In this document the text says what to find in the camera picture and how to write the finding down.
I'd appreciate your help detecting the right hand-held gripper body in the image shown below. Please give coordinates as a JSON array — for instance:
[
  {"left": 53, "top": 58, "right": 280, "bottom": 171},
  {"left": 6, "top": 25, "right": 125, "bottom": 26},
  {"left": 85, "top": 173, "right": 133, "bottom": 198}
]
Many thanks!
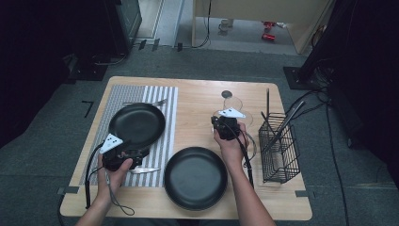
[{"left": 215, "top": 107, "right": 247, "bottom": 140}]

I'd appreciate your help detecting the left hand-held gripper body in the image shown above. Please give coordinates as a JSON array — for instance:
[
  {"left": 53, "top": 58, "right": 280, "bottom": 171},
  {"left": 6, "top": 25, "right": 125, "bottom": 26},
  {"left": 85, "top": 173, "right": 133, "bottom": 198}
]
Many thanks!
[{"left": 99, "top": 133, "right": 143, "bottom": 172}]

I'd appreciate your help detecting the silver table knife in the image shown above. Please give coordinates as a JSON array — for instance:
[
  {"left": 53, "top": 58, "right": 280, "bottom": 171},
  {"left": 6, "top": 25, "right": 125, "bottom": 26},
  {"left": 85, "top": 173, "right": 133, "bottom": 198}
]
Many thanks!
[{"left": 128, "top": 167, "right": 162, "bottom": 175}]

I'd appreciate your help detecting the black round plate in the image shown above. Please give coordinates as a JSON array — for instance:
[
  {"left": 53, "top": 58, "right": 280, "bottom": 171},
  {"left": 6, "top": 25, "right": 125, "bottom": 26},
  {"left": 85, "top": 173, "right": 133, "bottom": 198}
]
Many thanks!
[
  {"left": 107, "top": 102, "right": 167, "bottom": 152},
  {"left": 163, "top": 146, "right": 229, "bottom": 211}
]

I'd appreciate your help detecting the silver fork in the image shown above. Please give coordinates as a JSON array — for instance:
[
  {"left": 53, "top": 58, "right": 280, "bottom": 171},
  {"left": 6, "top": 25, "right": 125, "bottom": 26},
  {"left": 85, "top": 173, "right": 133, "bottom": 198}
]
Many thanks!
[{"left": 122, "top": 98, "right": 168, "bottom": 107}]

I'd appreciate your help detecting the black wire cutlery basket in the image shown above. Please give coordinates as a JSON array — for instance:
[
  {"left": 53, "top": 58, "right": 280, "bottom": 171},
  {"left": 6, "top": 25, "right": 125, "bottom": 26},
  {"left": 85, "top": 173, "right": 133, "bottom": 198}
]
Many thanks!
[{"left": 258, "top": 112, "right": 301, "bottom": 185}]

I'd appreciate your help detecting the person's right hand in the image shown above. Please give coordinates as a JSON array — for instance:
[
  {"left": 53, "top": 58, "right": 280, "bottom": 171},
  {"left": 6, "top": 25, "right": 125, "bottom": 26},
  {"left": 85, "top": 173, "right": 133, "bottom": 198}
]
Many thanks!
[{"left": 214, "top": 121, "right": 250, "bottom": 166}]

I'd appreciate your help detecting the person's left hand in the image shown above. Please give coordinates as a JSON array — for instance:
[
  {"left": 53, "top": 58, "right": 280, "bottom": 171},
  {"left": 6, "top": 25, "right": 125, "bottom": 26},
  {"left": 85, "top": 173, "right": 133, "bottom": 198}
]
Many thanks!
[{"left": 96, "top": 156, "right": 135, "bottom": 203}]

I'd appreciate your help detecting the grey white striped placemat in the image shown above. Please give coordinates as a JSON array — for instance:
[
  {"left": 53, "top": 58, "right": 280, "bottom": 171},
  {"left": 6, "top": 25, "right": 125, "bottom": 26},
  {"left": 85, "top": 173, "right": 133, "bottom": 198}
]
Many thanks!
[{"left": 78, "top": 84, "right": 180, "bottom": 188}]

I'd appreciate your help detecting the grey metal utensil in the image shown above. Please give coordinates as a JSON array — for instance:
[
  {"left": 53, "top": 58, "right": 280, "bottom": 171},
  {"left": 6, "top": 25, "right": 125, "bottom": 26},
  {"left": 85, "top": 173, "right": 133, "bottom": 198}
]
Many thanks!
[{"left": 265, "top": 100, "right": 306, "bottom": 149}]

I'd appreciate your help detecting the black stand base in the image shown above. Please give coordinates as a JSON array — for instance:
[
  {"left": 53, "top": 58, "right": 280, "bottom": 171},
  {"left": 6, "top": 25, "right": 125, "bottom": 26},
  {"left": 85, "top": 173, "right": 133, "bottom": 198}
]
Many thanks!
[
  {"left": 67, "top": 53, "right": 109, "bottom": 83},
  {"left": 282, "top": 65, "right": 318, "bottom": 91}
]

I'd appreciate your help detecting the grey slanted panel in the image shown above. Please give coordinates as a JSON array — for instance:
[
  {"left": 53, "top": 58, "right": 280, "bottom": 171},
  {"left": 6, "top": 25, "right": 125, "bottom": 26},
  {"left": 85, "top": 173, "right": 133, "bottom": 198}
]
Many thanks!
[{"left": 152, "top": 0, "right": 186, "bottom": 47}]

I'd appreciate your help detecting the black curtain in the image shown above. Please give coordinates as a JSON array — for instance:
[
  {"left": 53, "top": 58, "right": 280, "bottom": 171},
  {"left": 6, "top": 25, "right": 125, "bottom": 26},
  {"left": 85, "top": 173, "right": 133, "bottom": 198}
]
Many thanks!
[
  {"left": 0, "top": 0, "right": 109, "bottom": 149},
  {"left": 297, "top": 0, "right": 399, "bottom": 189}
]

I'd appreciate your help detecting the black cabinet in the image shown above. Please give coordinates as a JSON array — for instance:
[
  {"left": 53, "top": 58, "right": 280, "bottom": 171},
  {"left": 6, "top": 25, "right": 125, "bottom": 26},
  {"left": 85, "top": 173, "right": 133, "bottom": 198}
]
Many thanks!
[{"left": 104, "top": 0, "right": 143, "bottom": 56}]

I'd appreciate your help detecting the grey gripper lanyard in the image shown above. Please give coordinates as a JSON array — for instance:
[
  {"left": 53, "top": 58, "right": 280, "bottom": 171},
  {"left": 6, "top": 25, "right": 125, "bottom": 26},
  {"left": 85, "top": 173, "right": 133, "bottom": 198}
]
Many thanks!
[{"left": 104, "top": 170, "right": 136, "bottom": 217}]

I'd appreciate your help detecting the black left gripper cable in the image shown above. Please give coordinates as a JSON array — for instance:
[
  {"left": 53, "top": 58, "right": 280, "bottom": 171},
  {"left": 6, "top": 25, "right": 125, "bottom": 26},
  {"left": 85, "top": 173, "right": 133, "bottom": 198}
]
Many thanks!
[{"left": 84, "top": 142, "right": 106, "bottom": 210}]

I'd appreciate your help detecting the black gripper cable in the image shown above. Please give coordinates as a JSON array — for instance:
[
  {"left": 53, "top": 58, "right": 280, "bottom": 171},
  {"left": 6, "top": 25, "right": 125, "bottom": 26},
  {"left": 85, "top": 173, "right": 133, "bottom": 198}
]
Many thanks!
[
  {"left": 219, "top": 121, "right": 259, "bottom": 189},
  {"left": 84, "top": 142, "right": 106, "bottom": 210}
]

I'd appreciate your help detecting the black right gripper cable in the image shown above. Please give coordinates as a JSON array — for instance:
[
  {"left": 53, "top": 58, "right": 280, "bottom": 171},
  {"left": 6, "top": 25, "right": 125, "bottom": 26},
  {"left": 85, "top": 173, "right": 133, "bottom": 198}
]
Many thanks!
[{"left": 219, "top": 121, "right": 259, "bottom": 189}]

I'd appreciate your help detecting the black floor cable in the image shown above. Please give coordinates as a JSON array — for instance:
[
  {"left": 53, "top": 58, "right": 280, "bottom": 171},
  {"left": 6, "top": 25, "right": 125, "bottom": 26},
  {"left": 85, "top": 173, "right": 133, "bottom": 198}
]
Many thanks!
[
  {"left": 283, "top": 88, "right": 330, "bottom": 121},
  {"left": 324, "top": 93, "right": 350, "bottom": 226}
]

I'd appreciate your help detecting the black hanging desk cable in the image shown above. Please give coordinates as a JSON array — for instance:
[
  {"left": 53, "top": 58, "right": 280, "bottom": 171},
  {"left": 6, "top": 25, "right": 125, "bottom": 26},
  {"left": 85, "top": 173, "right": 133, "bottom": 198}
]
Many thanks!
[{"left": 191, "top": 0, "right": 212, "bottom": 49}]

